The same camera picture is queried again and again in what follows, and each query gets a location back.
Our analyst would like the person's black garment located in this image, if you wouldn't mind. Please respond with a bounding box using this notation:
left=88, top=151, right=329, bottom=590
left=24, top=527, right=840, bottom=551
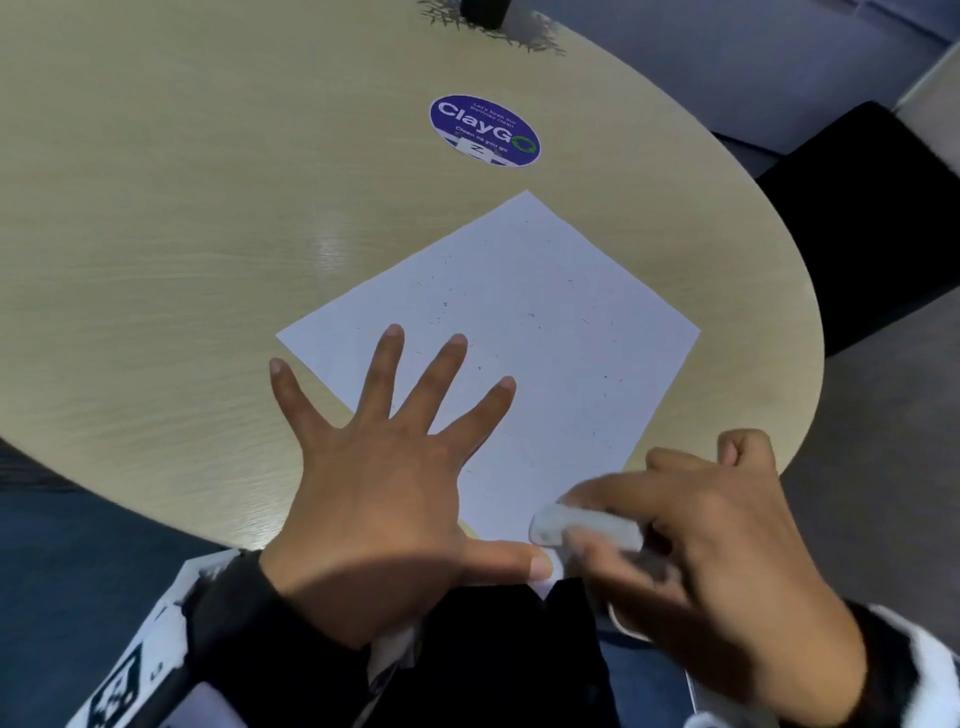
left=360, top=577, right=625, bottom=728

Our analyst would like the person's right hand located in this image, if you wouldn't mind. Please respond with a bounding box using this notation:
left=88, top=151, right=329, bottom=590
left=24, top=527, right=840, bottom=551
left=558, top=429, right=869, bottom=728

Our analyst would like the black potted plant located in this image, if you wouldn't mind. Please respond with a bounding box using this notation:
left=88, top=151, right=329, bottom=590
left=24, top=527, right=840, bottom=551
left=416, top=0, right=567, bottom=56

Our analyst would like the person's left forearm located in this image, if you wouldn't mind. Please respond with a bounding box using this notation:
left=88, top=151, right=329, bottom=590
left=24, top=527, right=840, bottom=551
left=182, top=549, right=372, bottom=728

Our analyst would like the white eraser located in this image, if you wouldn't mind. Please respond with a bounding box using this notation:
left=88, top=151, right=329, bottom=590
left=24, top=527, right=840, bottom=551
left=528, top=503, right=646, bottom=552

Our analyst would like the white wrist mount with marker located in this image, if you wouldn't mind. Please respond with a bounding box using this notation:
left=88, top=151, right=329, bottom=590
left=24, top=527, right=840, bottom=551
left=66, top=549, right=252, bottom=728

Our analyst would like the blue oval sticker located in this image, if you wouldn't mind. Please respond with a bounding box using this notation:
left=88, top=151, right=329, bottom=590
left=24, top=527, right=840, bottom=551
left=429, top=93, right=542, bottom=168

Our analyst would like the white paper sheet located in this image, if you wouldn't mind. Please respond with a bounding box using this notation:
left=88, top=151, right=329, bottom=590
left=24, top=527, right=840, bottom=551
left=276, top=189, right=702, bottom=601

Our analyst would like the beige side table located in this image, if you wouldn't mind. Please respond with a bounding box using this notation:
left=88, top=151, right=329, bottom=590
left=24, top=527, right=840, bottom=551
left=894, top=43, right=960, bottom=175

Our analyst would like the person's left hand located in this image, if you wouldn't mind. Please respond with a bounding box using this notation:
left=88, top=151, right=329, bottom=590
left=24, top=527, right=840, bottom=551
left=268, top=324, right=555, bottom=651

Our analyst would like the black chair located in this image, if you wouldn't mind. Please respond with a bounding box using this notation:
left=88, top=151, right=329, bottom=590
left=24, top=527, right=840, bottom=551
left=754, top=100, right=960, bottom=358

